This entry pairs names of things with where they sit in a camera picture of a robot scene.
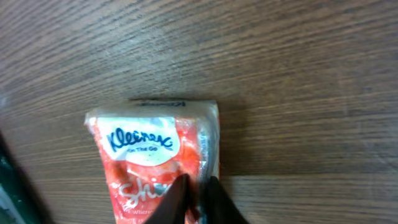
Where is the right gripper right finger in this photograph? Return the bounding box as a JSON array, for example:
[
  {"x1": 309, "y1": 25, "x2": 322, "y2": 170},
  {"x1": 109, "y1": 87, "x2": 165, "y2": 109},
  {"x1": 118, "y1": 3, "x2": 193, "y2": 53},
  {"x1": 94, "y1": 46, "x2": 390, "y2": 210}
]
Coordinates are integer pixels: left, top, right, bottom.
[{"x1": 200, "y1": 176, "x2": 249, "y2": 224}]

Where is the green 3M product package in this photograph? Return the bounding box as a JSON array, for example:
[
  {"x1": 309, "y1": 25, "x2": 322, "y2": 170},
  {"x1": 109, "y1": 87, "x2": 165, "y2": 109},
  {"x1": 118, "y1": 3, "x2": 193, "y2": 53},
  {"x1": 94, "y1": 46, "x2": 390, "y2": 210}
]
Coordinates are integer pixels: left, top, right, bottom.
[{"x1": 1, "y1": 137, "x2": 44, "y2": 224}]

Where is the red Kleenex tissue pack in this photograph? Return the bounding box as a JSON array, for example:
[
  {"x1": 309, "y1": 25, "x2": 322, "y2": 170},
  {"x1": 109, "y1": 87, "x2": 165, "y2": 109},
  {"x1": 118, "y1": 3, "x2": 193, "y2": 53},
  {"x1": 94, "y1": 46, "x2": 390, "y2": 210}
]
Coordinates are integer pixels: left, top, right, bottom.
[{"x1": 85, "y1": 99, "x2": 220, "y2": 223}]

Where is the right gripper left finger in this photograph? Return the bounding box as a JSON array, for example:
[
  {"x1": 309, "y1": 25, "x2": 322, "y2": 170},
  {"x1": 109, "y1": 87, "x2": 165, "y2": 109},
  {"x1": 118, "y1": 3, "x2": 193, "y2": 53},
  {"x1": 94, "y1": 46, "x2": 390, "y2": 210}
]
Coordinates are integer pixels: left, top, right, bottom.
[{"x1": 144, "y1": 174, "x2": 190, "y2": 224}]

